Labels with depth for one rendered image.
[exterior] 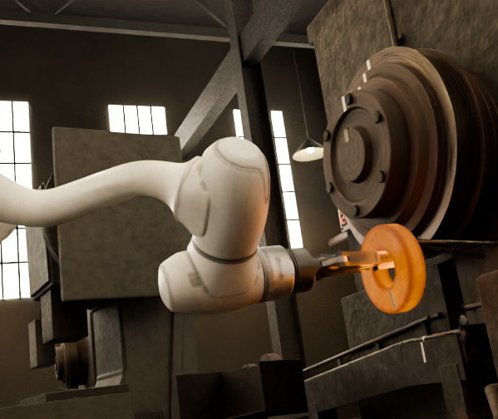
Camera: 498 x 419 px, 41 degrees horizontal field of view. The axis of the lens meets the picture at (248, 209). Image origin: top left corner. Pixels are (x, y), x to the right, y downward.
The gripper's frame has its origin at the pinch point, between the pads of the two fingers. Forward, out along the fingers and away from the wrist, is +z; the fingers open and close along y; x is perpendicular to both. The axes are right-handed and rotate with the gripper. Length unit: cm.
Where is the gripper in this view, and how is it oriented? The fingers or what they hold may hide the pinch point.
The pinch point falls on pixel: (388, 258)
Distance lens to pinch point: 121.6
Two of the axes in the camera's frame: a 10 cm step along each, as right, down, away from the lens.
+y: 3.5, -2.9, -8.9
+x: -1.8, -9.5, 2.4
